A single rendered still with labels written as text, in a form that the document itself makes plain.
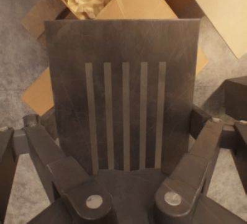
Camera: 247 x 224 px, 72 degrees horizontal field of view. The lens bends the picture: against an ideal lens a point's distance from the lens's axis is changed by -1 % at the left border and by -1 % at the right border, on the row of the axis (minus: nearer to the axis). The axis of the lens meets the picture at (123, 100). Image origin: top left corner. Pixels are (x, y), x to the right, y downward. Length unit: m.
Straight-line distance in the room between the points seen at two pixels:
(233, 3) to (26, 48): 1.34
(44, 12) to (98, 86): 1.21
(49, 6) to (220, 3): 0.99
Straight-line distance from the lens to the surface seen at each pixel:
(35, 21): 1.37
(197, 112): 0.17
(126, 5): 0.50
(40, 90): 0.55
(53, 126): 0.17
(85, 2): 1.01
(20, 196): 2.17
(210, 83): 1.59
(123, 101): 0.16
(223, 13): 0.95
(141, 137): 0.17
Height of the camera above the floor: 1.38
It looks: 74 degrees down
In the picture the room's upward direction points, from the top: 174 degrees clockwise
